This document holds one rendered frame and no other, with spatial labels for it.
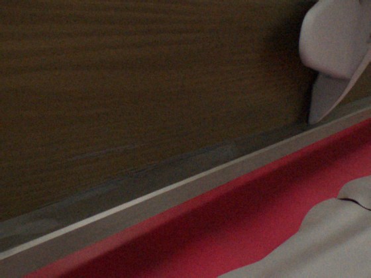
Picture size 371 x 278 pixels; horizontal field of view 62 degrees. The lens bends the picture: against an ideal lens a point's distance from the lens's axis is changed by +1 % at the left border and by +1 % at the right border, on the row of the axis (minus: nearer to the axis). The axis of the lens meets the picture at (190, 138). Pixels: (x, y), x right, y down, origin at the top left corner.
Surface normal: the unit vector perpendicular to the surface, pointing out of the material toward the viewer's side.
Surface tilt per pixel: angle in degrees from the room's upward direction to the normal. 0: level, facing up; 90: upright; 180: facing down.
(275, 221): 0
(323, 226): 4
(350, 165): 0
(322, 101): 91
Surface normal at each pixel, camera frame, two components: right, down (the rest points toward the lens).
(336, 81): -0.75, 0.23
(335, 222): 0.17, -0.85
